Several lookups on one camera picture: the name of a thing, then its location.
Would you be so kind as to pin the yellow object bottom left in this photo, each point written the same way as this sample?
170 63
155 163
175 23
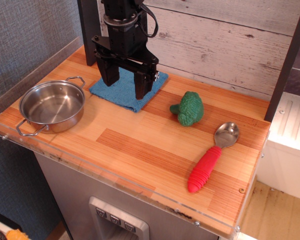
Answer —
16 234

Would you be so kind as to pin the blue folded cloth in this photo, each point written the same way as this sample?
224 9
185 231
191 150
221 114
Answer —
122 92

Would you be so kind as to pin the dark wooden post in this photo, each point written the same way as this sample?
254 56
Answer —
90 27
284 74

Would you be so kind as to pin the red handled metal spoon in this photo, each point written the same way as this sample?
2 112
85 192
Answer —
225 136

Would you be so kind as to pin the grey toy fridge cabinet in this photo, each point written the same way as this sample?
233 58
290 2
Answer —
93 210

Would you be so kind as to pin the green toy broccoli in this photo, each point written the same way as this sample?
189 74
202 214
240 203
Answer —
190 110

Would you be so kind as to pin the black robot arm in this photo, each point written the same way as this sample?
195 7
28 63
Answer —
126 12

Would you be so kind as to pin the clear acrylic edge guard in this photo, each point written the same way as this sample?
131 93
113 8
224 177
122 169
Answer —
153 160

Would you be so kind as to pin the dark right wooden post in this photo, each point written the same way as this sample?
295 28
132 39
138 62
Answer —
284 74

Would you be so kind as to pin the dark left wooden post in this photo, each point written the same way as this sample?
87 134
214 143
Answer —
90 27

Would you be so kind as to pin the stainless steel pot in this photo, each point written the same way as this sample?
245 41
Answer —
52 107

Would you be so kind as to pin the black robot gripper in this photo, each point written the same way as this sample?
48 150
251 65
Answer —
126 47

